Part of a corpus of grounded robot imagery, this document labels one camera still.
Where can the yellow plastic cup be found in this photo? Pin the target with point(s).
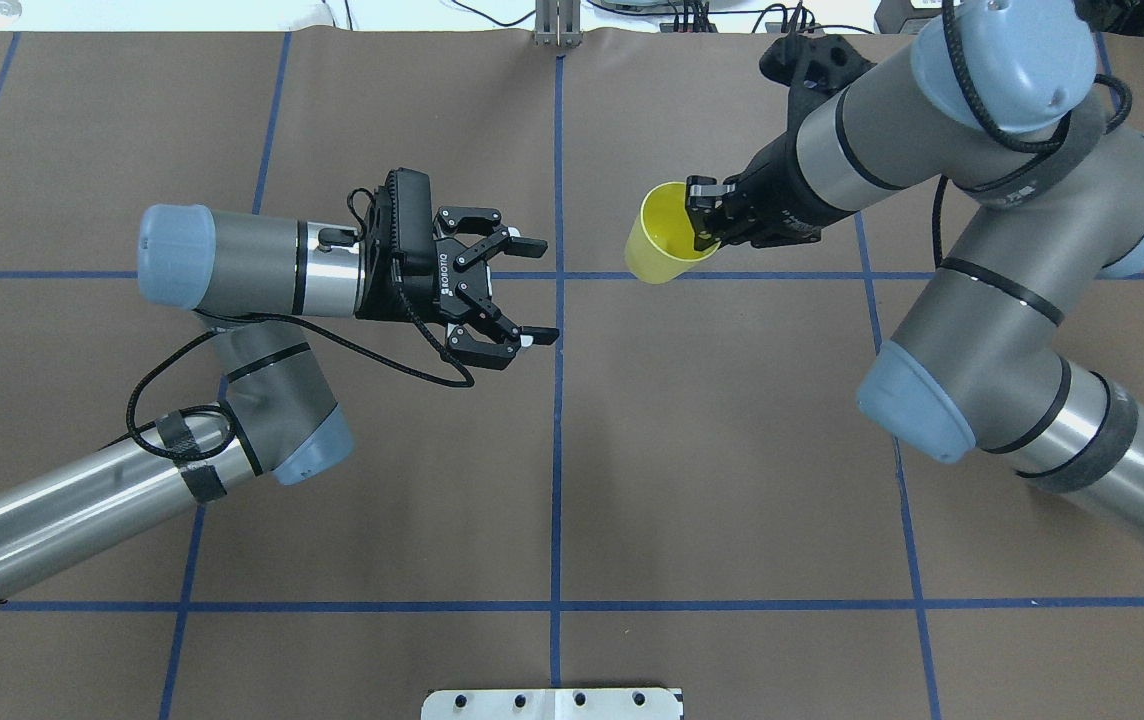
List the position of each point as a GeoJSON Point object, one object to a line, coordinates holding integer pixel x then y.
{"type": "Point", "coordinates": [661, 243]}

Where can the aluminium frame post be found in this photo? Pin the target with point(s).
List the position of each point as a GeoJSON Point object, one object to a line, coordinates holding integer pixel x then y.
{"type": "Point", "coordinates": [557, 23]}

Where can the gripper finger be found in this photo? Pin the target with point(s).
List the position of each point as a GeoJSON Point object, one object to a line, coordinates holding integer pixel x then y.
{"type": "Point", "coordinates": [470, 237]}
{"type": "Point", "coordinates": [480, 334]}
{"type": "Point", "coordinates": [705, 194]}

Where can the white pedestal column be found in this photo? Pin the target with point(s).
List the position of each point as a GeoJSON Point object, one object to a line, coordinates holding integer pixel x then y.
{"type": "Point", "coordinates": [556, 703]}

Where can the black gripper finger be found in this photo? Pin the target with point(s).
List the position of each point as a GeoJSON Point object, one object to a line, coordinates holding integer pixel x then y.
{"type": "Point", "coordinates": [711, 233]}

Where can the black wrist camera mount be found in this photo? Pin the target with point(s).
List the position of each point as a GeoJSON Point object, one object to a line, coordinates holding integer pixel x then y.
{"type": "Point", "coordinates": [824, 64]}

